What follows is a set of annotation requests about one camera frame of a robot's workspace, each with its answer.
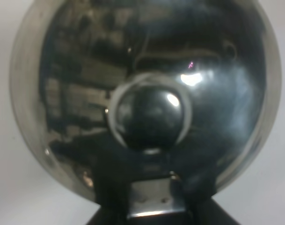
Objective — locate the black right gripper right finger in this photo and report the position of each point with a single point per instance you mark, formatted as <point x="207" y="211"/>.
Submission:
<point x="203" y="210"/>

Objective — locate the stainless steel teapot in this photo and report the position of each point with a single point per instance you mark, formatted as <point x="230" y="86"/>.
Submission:
<point x="111" y="93"/>

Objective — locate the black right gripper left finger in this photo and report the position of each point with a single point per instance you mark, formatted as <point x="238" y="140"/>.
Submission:
<point x="114" y="213"/>

